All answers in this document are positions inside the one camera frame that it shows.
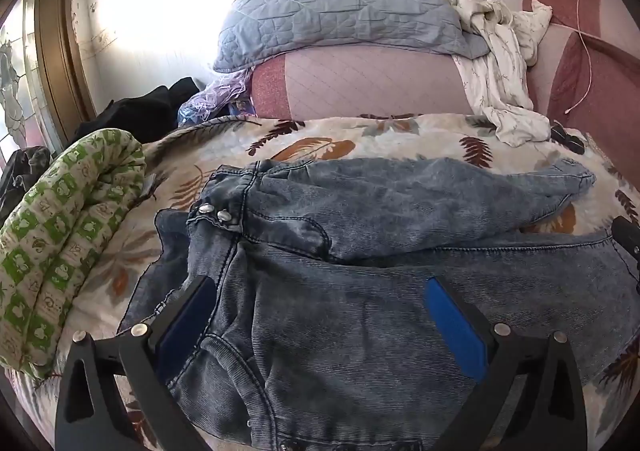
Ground pink padded headboard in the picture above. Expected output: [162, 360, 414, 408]
[250, 0, 640, 192]

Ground leaf print blanket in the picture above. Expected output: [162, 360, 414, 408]
[10, 112, 640, 451]

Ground blue denim pants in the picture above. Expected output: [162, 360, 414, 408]
[116, 157, 640, 451]

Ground black clothing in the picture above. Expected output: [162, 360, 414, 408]
[75, 77, 201, 144]

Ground wooden door frame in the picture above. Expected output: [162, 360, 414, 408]
[35, 0, 97, 144]

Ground dark cloth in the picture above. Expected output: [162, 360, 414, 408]
[0, 146, 51, 222]

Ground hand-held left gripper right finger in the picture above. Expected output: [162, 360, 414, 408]
[423, 276, 589, 451]

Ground white floral cloth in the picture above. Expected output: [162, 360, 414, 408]
[442, 0, 553, 148]

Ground black sunglasses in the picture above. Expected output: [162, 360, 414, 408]
[550, 124, 586, 154]

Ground green patterned rolled quilt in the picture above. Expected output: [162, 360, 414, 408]
[0, 128, 147, 379]

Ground white cable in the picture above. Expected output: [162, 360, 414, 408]
[564, 0, 608, 114]

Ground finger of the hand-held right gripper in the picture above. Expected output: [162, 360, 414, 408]
[611, 216, 640, 277]

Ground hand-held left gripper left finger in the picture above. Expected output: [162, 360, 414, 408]
[54, 275, 217, 451]

